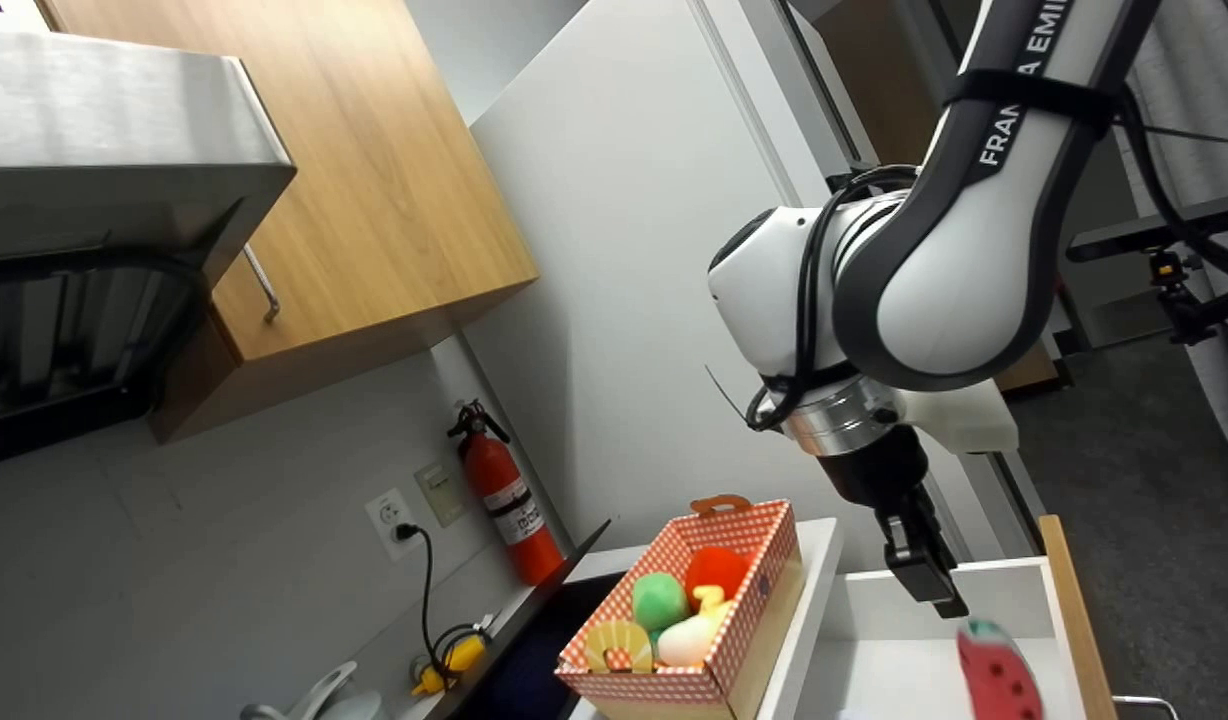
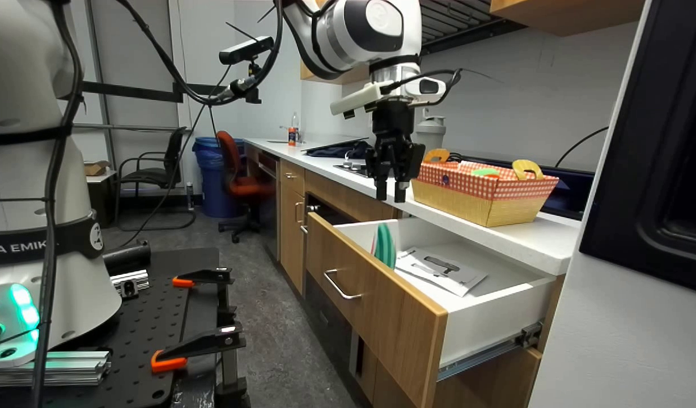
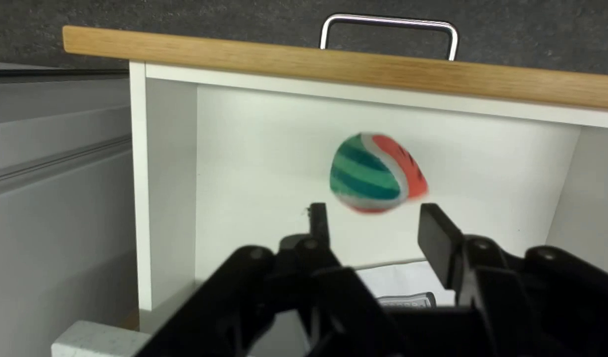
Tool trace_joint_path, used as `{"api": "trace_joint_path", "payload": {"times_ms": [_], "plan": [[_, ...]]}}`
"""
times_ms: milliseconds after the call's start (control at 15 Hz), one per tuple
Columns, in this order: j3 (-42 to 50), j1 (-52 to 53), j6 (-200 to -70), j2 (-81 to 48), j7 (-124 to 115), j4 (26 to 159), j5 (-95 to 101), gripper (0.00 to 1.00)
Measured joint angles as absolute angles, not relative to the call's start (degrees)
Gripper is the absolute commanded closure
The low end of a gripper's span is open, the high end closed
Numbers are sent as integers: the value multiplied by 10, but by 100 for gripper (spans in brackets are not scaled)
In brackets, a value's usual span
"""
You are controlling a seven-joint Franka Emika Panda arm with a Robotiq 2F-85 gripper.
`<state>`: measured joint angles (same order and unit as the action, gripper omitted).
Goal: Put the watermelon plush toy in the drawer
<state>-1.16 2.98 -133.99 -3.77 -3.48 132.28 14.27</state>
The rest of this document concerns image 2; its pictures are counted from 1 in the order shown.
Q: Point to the black stereo camera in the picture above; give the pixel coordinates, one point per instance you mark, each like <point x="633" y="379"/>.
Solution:
<point x="246" y="49"/>

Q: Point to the black perforated robot table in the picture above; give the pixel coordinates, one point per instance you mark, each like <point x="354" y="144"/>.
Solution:
<point x="134" y="331"/>

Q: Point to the black office chair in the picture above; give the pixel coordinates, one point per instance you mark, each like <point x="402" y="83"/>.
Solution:
<point x="155" y="178"/>

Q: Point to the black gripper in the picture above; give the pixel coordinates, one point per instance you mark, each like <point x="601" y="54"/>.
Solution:
<point x="392" y="132"/>

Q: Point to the black camera stand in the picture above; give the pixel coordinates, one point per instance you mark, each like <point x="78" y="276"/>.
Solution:
<point x="134" y="92"/>

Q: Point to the wooden base cabinet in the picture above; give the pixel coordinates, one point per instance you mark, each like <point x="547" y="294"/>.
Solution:
<point x="291" y="227"/>

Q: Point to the blue trash bin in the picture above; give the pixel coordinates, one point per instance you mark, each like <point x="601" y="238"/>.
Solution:
<point x="212" y="182"/>

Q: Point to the white kettle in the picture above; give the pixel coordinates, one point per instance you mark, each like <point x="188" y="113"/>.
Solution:
<point x="430" y="134"/>

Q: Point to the yellow plush toy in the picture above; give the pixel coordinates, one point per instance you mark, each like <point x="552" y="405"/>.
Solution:
<point x="518" y="168"/>

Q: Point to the cream plush toy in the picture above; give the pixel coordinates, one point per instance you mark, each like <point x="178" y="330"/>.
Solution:
<point x="465" y="165"/>

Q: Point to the red office chair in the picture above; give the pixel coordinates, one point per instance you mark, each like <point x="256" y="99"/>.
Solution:
<point x="246" y="186"/>

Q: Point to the aluminium profile rail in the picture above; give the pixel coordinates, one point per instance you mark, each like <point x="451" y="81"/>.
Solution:
<point x="59" y="369"/>

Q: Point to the red dotted cardboard basket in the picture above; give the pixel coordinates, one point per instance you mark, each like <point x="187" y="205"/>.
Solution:
<point x="484" y="200"/>

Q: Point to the green plush toy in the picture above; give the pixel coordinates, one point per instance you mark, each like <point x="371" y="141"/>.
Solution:
<point x="485" y="173"/>

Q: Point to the white paper manual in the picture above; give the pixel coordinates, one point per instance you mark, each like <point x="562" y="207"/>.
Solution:
<point x="445" y="272"/>

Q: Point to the white tall cabinet panel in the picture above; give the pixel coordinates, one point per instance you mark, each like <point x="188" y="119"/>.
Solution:
<point x="626" y="340"/>

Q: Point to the watermelon plush toy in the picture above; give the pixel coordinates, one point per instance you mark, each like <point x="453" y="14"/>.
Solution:
<point x="384" y="246"/>

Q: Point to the black built-in appliance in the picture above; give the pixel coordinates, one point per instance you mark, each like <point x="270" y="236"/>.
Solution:
<point x="664" y="151"/>

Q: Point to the stainless steel range hood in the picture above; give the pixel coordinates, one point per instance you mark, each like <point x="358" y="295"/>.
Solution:
<point x="468" y="18"/>

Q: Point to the small bottle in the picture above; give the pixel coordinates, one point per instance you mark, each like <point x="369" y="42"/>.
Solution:
<point x="292" y="134"/>

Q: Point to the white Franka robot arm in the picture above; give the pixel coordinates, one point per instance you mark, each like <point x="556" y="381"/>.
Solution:
<point x="30" y="151"/>

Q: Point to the white drawer with wooden front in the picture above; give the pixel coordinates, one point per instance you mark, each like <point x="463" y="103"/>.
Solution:
<point x="392" y="324"/>

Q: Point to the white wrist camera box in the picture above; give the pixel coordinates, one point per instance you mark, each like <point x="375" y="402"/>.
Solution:
<point x="369" y="93"/>

